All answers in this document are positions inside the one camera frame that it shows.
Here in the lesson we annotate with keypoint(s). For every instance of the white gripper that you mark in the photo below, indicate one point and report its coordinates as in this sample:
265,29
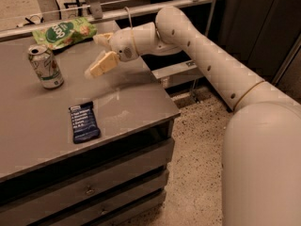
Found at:
123,45

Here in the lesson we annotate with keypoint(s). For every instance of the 7up soda can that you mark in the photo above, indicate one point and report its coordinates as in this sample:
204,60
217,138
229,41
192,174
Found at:
45,66

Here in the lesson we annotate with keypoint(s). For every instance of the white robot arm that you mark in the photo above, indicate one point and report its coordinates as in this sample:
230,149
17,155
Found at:
261,158

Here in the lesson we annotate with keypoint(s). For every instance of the green snack bag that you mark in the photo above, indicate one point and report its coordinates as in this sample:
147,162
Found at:
65,34

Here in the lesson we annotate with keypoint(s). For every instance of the dark blue snack bar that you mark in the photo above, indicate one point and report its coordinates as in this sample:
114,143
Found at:
83,122

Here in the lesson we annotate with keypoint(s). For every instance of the grey drawer cabinet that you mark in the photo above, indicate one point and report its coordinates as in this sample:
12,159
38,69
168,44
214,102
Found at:
46,180

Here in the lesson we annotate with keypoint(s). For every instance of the dark cabinet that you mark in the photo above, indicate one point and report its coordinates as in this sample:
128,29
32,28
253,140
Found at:
255,35

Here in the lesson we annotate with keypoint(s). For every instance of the grey metal rail frame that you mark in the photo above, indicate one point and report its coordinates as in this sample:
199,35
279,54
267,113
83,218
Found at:
101,10

